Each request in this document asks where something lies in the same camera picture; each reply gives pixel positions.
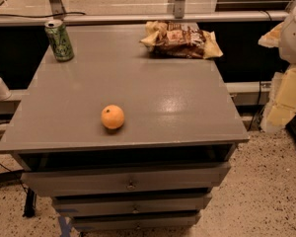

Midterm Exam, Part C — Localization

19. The green soda can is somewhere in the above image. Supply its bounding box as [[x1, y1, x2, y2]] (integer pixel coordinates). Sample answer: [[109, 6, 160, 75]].
[[44, 20, 74, 62]]

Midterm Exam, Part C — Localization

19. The black floor cable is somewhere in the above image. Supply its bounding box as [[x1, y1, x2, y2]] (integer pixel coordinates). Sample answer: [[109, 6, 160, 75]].
[[0, 152, 28, 194]]

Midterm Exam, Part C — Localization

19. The black cable on rail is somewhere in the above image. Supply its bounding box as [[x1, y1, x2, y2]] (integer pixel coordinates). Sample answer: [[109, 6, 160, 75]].
[[0, 11, 87, 19]]

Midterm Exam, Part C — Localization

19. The grey drawer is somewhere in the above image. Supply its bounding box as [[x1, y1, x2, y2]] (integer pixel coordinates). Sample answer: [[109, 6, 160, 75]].
[[22, 162, 230, 197], [72, 211, 200, 232], [52, 192, 212, 217]]

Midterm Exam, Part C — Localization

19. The brown chip bag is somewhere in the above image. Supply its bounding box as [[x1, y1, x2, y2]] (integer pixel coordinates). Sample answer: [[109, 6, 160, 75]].
[[140, 21, 223, 59]]

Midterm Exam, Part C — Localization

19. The grey drawer cabinet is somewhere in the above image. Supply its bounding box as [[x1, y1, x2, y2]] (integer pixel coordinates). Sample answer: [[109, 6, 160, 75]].
[[0, 25, 248, 232]]

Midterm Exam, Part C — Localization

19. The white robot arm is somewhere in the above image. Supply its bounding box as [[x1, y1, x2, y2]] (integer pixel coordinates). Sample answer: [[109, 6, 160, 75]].
[[259, 5, 296, 132]]

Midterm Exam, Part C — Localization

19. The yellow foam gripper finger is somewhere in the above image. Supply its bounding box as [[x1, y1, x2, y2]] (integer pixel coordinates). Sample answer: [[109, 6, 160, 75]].
[[258, 23, 283, 48], [260, 65, 296, 132]]

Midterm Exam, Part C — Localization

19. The bottom grey drawer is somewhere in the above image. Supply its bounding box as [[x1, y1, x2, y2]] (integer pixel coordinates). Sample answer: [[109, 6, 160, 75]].
[[72, 211, 200, 232]]

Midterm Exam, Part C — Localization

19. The orange fruit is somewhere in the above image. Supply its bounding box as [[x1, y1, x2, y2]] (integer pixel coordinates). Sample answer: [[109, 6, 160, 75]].
[[101, 105, 124, 129]]

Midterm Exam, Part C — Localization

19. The middle grey drawer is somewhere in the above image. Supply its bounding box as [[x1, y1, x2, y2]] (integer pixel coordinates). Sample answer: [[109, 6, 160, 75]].
[[52, 192, 212, 217]]

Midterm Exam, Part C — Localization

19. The metal frame rail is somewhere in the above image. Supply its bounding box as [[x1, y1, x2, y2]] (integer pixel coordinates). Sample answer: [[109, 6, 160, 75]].
[[0, 10, 288, 27]]

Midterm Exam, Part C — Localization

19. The top grey drawer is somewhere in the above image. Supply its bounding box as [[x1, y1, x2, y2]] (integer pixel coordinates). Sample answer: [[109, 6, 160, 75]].
[[22, 162, 230, 197]]

